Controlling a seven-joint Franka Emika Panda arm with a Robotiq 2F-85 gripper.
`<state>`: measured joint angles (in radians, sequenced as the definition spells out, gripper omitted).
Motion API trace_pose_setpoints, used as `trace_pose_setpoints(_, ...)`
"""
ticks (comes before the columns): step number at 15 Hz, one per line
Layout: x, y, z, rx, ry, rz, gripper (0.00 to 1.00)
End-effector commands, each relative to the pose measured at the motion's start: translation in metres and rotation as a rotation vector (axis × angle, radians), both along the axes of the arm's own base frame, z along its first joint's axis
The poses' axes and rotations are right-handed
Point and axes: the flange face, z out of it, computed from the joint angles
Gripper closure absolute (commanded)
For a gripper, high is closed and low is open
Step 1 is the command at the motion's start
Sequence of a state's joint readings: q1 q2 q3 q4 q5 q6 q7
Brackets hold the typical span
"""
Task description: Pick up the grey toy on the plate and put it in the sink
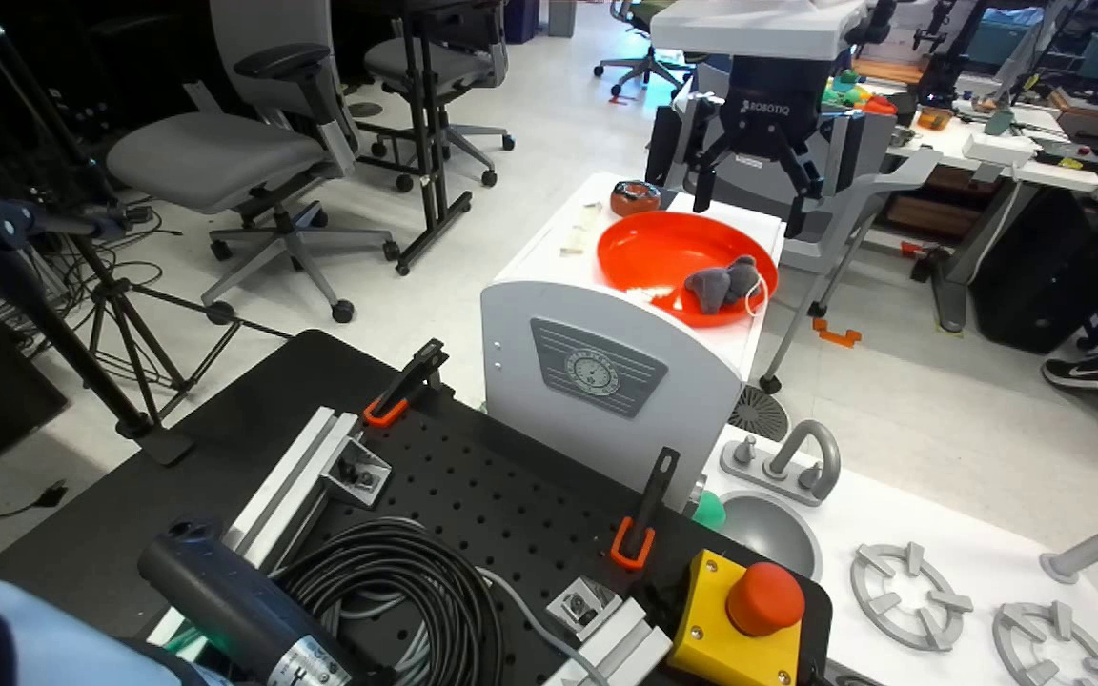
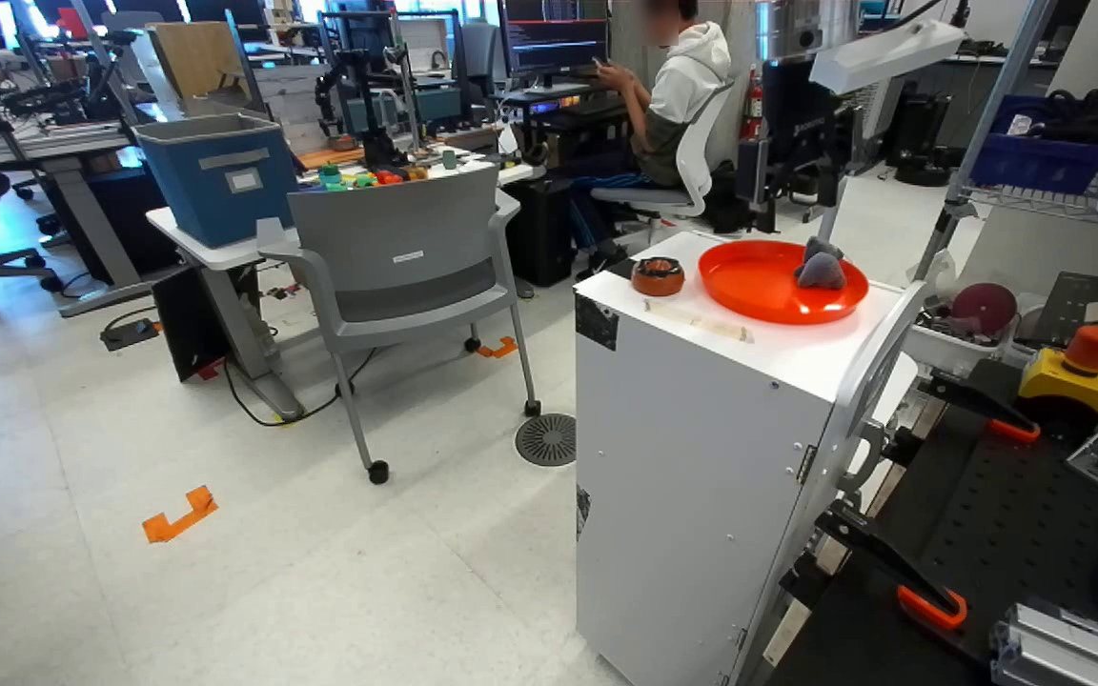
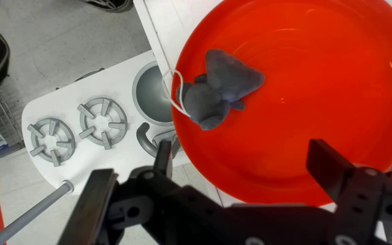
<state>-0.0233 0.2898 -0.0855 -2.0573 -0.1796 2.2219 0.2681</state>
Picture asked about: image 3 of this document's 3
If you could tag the grey toy sink bowl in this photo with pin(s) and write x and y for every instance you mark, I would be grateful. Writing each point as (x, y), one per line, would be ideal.
(152, 97)

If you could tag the grey support tube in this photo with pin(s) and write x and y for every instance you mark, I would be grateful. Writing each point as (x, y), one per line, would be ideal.
(27, 212)

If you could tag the grey plush toy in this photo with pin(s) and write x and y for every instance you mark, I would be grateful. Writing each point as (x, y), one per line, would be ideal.
(223, 86)

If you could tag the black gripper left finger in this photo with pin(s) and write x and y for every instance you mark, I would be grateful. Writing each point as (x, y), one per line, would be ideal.
(163, 162)

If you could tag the orange round plate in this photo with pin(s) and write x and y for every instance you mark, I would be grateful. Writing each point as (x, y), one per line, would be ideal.
(318, 90)

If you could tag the grey toy stove burner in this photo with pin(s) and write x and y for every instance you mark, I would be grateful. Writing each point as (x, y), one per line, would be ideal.
(102, 123)
(50, 142)

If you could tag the grey toy faucet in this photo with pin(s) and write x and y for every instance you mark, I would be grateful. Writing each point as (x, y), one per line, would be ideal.
(146, 143)

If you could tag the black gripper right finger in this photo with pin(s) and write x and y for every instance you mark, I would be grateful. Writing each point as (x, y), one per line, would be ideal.
(327, 168)

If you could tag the white toy stove top panel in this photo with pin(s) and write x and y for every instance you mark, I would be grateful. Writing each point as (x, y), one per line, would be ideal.
(60, 104)

